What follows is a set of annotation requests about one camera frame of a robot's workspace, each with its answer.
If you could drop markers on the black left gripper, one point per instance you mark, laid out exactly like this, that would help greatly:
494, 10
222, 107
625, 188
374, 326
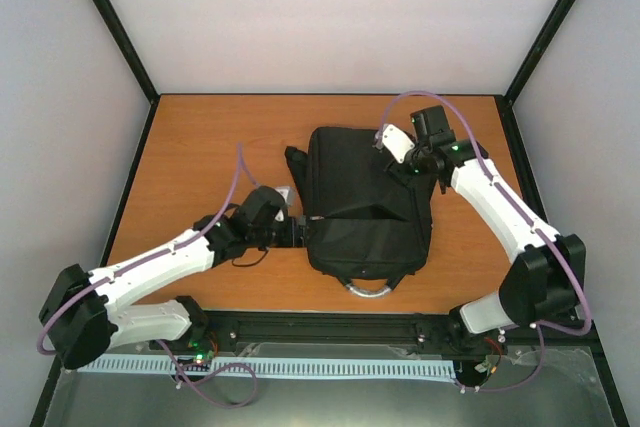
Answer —
296, 235

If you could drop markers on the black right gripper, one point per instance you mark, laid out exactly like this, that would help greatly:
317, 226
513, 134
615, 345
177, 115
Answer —
407, 180

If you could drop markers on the black student backpack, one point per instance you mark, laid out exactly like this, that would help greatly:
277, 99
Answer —
365, 224

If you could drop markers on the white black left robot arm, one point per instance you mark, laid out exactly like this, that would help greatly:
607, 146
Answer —
210, 242

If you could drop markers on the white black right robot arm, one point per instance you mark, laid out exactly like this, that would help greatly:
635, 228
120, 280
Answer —
544, 284

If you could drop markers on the small green lit circuit board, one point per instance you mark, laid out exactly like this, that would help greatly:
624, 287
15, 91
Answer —
201, 354

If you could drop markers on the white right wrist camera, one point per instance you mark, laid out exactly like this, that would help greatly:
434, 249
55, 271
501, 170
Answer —
398, 143

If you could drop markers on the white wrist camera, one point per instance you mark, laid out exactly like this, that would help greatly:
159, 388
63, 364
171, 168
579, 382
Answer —
398, 143
288, 195

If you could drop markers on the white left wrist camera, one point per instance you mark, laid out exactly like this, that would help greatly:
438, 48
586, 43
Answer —
288, 195

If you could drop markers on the light blue cable duct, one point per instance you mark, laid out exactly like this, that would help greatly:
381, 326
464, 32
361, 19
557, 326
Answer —
277, 368

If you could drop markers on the black right frame post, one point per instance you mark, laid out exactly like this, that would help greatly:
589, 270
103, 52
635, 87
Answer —
542, 42

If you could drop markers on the black frame post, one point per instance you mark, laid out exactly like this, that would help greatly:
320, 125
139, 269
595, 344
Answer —
542, 42
114, 25

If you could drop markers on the black left frame post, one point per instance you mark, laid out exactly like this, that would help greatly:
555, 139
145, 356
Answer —
114, 25

